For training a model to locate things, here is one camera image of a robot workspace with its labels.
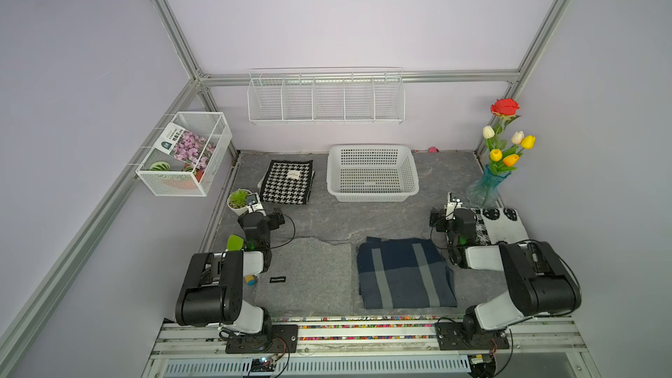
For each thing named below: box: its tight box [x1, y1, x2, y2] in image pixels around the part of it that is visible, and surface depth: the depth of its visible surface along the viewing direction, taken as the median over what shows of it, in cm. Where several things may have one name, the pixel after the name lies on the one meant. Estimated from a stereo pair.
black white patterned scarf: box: [472, 206, 531, 246], surface depth 95 cm
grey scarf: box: [254, 237, 353, 317], surface depth 82 cm
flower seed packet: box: [154, 122, 217, 172], surface depth 76 cm
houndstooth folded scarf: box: [259, 160, 314, 205], surface depth 107 cm
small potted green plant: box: [226, 188, 252, 217], surface depth 95 cm
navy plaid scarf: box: [356, 237, 458, 310], surface depth 84 cm
